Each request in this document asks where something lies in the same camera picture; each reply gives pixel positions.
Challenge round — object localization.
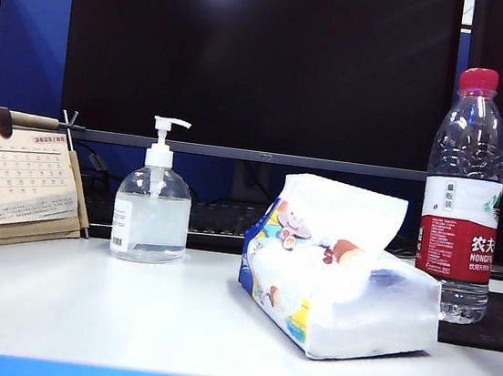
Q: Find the black monitor stand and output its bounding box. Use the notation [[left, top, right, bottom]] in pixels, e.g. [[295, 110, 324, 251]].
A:
[[231, 158, 288, 211]]

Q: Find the wide blue partition panel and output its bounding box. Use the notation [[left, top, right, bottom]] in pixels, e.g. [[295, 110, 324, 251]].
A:
[[0, 0, 74, 118]]

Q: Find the soft tissue pack cartoon print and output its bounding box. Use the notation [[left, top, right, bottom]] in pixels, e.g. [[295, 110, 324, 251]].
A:
[[230, 191, 455, 375]]

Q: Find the beige desk calendar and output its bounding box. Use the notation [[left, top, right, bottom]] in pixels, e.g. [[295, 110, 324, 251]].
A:
[[0, 101, 105, 269]]

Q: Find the clear sanitizer pump bottle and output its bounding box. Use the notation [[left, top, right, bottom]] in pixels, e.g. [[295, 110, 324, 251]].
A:
[[107, 111, 203, 269]]

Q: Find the black cable with ferrite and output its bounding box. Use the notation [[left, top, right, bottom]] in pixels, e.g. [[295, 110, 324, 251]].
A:
[[68, 140, 115, 181]]

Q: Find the black AOC computer monitor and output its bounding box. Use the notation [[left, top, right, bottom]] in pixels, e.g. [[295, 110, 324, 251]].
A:
[[54, 0, 467, 186]]

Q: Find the black keyboard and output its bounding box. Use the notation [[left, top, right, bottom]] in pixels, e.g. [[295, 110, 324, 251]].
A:
[[79, 180, 287, 248]]

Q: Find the blue partition panel sliver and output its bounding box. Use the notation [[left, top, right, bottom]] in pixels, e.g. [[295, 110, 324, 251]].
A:
[[454, 29, 474, 80]]

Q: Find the water bottle red label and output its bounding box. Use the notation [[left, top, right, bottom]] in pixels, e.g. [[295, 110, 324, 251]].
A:
[[408, 63, 503, 328]]

